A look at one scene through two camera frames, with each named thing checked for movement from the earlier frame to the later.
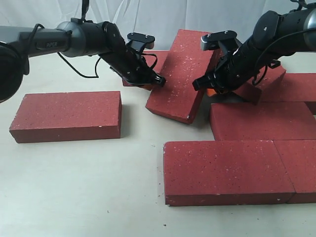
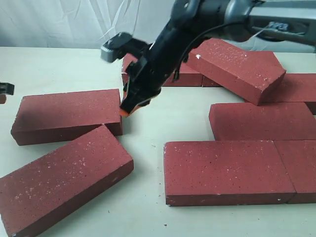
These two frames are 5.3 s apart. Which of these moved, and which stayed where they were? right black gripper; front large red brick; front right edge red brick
Moved: right black gripper
Stayed: front right edge red brick; front large red brick
